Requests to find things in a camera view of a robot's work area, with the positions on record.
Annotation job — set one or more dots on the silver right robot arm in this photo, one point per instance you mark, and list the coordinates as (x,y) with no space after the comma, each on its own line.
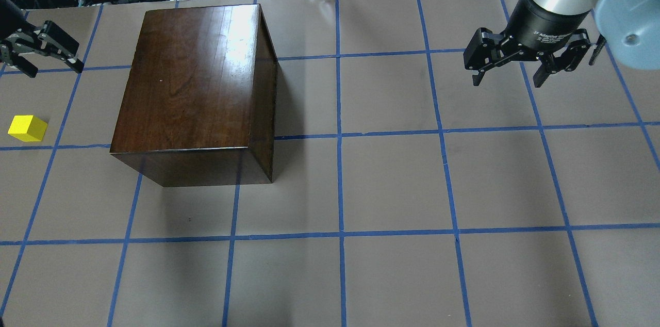
(629,27)

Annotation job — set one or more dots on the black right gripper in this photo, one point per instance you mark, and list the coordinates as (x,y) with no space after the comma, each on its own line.
(545,24)

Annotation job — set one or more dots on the yellow block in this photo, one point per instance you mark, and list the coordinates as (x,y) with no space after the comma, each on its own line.
(27,128)

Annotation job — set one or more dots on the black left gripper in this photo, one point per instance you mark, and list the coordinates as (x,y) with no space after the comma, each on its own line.
(37,42)

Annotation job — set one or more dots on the dark wooden drawer box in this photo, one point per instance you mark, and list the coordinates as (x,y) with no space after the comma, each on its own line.
(198,106)

